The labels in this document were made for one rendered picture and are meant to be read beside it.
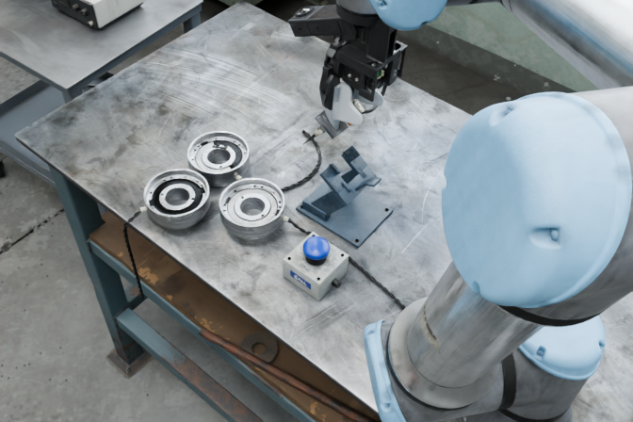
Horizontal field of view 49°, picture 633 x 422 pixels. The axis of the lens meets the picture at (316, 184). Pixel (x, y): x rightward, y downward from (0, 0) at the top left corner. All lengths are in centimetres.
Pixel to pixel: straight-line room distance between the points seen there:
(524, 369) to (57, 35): 138
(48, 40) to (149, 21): 24
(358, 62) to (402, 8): 19
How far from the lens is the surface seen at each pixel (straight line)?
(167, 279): 139
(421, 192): 119
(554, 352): 77
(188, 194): 115
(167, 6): 186
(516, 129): 38
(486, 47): 275
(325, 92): 94
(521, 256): 37
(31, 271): 219
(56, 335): 204
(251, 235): 108
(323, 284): 101
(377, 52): 88
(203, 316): 133
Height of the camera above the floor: 166
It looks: 47 degrees down
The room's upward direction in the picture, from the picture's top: 2 degrees clockwise
